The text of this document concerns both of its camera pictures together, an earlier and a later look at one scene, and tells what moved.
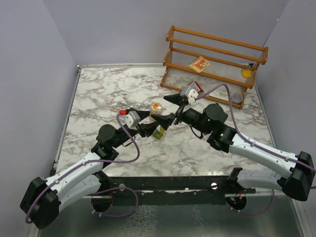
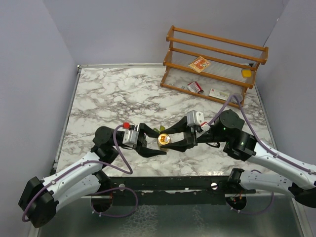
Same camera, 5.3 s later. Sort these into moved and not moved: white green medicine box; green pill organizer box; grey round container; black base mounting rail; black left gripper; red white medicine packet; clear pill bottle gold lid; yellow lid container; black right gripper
Moved: black right gripper; black left gripper; clear pill bottle gold lid
Not moved: grey round container; yellow lid container; black base mounting rail; white green medicine box; red white medicine packet; green pill organizer box
